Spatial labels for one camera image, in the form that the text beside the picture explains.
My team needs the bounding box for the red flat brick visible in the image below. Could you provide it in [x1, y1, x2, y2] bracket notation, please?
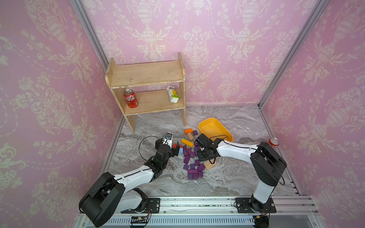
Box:
[173, 143, 183, 148]

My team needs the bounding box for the green white juice carton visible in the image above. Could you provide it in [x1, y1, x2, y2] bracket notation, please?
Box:
[166, 85, 179, 103]

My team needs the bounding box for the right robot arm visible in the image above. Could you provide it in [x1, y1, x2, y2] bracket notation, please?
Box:
[195, 134, 287, 214]

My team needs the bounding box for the red cola can on shelf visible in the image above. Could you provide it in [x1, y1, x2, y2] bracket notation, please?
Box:
[124, 88, 138, 108]

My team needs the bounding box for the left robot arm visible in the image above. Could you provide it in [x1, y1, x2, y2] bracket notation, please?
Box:
[79, 138, 180, 228]

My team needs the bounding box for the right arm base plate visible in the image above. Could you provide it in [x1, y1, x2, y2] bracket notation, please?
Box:
[233, 197, 277, 215]

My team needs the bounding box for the yellow plastic storage bin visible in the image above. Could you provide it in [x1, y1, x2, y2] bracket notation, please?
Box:
[199, 118, 233, 142]

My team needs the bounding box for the wooden two-tier shelf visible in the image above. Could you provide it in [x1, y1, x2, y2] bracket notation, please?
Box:
[105, 52, 187, 133]

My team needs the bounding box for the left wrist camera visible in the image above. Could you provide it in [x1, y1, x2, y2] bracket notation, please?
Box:
[163, 133, 174, 148]

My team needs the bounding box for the yellow long brick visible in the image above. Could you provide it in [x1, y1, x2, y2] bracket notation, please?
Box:
[181, 139, 194, 147]

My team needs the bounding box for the natural wood plank brick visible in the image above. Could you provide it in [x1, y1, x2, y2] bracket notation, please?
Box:
[203, 159, 217, 170]

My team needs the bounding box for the red cola can on table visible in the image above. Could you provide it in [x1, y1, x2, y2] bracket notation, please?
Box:
[268, 137, 279, 148]

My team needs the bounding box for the purple brick cluster bottom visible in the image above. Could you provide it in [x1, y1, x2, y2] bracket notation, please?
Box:
[183, 160, 206, 180]

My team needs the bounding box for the tan wood brick upright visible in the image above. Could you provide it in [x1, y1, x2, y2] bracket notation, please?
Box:
[186, 132, 194, 142]

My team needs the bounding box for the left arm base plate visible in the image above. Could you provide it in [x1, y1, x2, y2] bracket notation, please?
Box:
[121, 198, 161, 214]

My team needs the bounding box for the aluminium front rail frame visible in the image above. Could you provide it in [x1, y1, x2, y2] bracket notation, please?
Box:
[102, 195, 326, 228]

